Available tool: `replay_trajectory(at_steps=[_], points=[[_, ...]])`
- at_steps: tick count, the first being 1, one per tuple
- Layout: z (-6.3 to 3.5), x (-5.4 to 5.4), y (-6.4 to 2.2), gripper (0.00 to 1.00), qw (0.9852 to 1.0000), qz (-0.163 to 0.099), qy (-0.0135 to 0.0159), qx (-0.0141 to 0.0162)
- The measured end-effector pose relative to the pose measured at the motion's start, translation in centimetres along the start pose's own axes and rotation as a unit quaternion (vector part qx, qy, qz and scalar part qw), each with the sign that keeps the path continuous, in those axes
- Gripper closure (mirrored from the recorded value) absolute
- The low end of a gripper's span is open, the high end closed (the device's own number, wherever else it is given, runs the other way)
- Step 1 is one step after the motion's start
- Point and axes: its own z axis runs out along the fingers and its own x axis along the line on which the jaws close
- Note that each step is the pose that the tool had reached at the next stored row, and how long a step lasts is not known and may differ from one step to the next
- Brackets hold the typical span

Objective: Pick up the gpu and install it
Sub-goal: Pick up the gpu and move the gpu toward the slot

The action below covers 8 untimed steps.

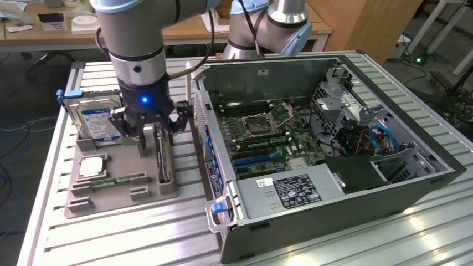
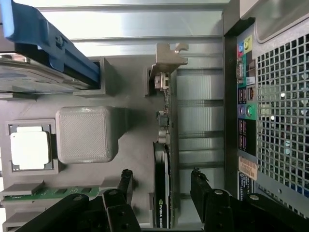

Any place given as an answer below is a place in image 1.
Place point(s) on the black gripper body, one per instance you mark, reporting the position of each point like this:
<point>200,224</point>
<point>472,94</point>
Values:
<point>146,99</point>

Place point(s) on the graphics card with metal bracket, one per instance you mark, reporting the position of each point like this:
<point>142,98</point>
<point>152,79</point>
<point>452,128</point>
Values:
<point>163,160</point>

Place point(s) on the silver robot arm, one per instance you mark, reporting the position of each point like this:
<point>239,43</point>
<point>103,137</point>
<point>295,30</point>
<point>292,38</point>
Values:
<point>130,41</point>

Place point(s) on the hard disk with blue carrier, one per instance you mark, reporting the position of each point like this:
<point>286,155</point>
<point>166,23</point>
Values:
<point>92,122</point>

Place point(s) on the grey parts rack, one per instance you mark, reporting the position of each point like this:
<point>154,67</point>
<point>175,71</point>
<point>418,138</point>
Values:
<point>122,171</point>

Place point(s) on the silver CPU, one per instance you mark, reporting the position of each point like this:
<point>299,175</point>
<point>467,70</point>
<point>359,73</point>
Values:
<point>91,166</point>

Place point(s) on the green RAM stick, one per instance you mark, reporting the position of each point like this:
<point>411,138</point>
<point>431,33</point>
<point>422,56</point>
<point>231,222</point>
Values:
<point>111,181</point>

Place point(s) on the CPU socket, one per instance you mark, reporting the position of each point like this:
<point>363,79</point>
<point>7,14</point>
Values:
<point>259,124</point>

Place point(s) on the blue expansion slot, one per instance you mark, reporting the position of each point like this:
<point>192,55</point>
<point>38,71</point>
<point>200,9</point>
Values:
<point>255,160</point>

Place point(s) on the open socket cover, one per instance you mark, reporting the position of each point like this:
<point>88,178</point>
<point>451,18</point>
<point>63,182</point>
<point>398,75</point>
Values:
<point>284,113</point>

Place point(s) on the black office chair base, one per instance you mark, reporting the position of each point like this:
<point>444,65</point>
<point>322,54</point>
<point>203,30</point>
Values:
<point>48,59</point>

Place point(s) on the green motherboard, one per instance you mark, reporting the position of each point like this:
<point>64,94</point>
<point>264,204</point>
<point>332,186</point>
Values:
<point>296,138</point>

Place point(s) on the white round dish on box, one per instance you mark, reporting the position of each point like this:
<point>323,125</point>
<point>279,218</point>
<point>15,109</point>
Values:
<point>84,23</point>

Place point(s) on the blue case latch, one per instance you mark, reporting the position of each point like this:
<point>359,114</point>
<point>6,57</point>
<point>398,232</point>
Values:
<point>218,208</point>

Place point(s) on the white paper stack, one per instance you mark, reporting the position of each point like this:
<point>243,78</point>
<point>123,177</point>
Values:
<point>222,25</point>

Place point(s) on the silver chipset heatsink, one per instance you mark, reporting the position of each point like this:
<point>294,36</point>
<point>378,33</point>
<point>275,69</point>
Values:
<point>298,163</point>

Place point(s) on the grey power supply unit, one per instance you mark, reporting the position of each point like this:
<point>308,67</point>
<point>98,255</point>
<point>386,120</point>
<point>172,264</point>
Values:
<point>259,199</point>

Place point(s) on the wooden desk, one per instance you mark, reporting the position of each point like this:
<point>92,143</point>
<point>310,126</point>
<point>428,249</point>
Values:
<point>36,38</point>

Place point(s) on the white box with black top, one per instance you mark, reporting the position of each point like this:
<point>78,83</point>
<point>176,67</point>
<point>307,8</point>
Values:
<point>54,20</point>

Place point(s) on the brown cardboard box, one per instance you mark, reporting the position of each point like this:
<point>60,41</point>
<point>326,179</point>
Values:
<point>223,11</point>

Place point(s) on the silver disk bay cage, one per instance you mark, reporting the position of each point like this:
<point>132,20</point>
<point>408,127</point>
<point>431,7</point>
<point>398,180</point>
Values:
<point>332,105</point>

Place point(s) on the white paper label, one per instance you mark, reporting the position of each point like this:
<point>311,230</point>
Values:
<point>19,28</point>

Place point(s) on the open black PC case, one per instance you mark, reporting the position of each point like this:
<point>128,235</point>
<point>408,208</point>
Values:
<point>332,216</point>

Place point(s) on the wooden cabinet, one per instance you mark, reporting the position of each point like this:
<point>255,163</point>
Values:
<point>370,27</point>

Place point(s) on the black floor stand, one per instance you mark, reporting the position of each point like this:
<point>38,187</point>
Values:
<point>442,79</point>

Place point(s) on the grey disk bay bracket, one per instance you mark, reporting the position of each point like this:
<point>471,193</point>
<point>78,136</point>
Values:
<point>407,166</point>

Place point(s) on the white metal table frame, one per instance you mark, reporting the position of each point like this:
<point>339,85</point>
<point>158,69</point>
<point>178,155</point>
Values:
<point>422,30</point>

